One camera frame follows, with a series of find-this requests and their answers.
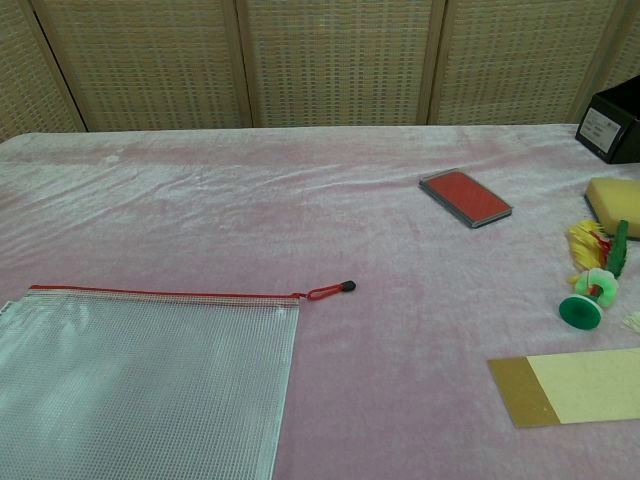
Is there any mesh zipper pouch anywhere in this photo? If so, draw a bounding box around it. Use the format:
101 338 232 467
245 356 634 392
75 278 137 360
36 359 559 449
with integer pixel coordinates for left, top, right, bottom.
0 280 357 480

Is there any feather shuttlecock green base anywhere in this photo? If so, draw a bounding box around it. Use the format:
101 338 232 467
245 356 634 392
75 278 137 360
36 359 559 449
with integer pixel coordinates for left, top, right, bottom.
558 218 632 332

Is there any pink tablecloth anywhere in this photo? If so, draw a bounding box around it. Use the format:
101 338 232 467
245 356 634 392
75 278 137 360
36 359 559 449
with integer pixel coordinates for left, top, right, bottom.
0 122 640 480

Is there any red ink pad case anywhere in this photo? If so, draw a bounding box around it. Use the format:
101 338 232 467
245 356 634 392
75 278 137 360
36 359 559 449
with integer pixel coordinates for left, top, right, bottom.
418 169 515 230

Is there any woven folding screen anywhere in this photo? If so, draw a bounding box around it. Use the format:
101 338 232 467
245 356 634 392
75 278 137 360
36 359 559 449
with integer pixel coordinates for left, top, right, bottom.
0 0 640 144

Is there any yellow sponge block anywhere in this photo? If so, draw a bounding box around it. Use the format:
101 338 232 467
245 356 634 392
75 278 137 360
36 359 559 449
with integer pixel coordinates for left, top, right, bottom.
583 177 640 227

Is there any gold and cream bookmark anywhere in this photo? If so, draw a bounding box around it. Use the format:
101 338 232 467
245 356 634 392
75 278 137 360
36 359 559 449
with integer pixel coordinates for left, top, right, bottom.
487 347 640 430

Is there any black box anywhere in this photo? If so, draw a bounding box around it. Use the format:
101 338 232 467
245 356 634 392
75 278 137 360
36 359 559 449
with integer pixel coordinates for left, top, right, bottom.
574 74 640 165

